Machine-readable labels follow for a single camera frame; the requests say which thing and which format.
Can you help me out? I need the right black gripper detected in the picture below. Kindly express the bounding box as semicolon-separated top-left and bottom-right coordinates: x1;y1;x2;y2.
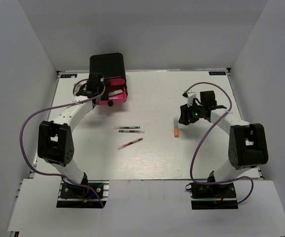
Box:
179;100;206;125

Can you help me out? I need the orange highlighter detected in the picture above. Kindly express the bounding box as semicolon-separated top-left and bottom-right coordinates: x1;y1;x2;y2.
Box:
173;117;179;138

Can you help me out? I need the pink top drawer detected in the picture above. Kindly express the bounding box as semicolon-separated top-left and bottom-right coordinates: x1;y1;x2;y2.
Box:
107;78;126;86

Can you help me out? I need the pink drawer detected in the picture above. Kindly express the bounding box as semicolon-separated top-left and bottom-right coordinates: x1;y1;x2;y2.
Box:
99;86;127;107
107;78;126;86

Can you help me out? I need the green highlighter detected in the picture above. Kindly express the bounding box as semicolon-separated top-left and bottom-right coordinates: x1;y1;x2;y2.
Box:
108;89;123;96

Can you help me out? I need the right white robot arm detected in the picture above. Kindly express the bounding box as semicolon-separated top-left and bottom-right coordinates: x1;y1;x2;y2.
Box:
178;90;268;197

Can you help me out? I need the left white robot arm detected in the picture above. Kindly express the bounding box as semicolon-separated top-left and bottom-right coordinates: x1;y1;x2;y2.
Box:
37;73;110;197

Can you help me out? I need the left blue table label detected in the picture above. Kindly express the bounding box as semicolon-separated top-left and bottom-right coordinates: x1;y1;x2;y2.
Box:
60;74;77;78

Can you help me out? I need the blue table label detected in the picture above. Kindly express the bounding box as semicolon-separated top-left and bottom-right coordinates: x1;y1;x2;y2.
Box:
60;74;77;78
209;71;227;76

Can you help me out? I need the black drawer cabinet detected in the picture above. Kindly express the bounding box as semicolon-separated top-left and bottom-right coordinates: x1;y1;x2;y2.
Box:
89;52;127;88

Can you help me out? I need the green gel pen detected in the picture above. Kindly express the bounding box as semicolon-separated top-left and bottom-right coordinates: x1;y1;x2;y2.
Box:
114;126;141;130

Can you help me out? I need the right blue table label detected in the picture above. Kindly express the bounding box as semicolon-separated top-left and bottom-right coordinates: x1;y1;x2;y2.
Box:
209;71;227;76

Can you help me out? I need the red gel pen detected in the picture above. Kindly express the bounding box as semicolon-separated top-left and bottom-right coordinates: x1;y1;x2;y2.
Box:
117;138;143;150

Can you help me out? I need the purple gel pen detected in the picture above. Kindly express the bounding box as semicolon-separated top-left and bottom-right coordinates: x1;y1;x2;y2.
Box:
118;130;145;134

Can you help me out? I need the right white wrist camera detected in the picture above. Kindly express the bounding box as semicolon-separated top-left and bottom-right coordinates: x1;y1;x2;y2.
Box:
182;90;197;107

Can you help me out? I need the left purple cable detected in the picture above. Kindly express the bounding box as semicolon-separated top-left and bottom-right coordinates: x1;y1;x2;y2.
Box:
20;79;107;207

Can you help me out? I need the purple cable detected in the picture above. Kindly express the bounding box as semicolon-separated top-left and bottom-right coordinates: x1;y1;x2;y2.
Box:
181;82;254;205
20;79;107;207

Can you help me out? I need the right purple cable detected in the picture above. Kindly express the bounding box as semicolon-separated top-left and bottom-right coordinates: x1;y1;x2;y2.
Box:
181;82;254;205

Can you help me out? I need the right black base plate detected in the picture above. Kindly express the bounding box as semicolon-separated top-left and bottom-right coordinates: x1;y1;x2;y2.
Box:
185;183;238;210

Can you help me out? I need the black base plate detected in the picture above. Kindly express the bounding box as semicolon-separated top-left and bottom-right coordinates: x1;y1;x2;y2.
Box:
56;181;109;209
185;183;238;210

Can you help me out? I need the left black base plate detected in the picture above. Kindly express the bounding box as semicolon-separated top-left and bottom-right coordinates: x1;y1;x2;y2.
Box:
56;181;109;209

